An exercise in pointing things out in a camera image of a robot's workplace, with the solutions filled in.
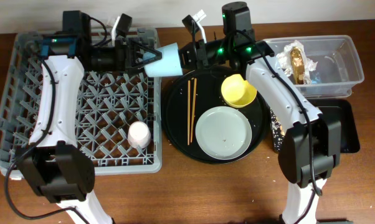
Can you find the wooden chopstick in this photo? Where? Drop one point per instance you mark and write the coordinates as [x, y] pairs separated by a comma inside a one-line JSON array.
[[193, 108], [188, 110]]

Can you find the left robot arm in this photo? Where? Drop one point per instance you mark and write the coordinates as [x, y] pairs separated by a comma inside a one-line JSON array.
[[52, 164]]

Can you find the left wooden chopstick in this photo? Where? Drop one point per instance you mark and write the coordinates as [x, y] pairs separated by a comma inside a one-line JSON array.
[[188, 110]]

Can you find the clear plastic bin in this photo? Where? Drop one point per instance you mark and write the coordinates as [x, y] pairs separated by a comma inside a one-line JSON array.
[[338, 66]]

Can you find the black rectangular tray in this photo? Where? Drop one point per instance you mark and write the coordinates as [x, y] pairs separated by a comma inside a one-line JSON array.
[[342, 110]]

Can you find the grey dishwasher rack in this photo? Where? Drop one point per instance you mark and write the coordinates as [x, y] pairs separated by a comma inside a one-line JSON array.
[[107, 104]]

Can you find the blue plastic cup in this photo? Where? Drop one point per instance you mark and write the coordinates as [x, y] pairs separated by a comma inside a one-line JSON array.
[[168, 66]]

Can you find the round black tray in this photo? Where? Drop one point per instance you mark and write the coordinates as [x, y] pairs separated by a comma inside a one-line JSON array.
[[174, 111]]

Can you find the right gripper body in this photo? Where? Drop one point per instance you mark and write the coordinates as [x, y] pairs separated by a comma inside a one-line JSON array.
[[201, 47]]

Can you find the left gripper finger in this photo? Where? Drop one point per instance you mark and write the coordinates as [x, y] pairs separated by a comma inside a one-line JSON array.
[[146, 51], [141, 62]]

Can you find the yellow bowl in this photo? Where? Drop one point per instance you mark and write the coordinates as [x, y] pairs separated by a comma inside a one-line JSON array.
[[237, 92]]

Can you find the right wooden chopstick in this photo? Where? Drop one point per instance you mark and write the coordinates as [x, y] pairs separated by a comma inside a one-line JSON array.
[[193, 108]]

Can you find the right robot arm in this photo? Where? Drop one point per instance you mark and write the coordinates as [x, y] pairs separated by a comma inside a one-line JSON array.
[[311, 146]]

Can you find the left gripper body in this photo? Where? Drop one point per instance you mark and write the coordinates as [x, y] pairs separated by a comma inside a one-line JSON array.
[[121, 53]]

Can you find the brown bread piece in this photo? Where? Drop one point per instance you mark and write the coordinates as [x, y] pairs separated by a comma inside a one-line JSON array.
[[298, 66]]

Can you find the pink plastic cup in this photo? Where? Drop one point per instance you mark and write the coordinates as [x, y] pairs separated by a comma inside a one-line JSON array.
[[139, 135]]

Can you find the food scraps pile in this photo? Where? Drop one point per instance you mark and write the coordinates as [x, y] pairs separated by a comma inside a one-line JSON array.
[[278, 133]]

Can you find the crumpled white paper wrapper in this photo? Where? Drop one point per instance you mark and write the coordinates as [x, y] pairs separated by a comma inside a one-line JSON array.
[[284, 61]]

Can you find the grey round plate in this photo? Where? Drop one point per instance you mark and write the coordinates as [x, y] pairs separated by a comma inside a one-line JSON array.
[[223, 133]]

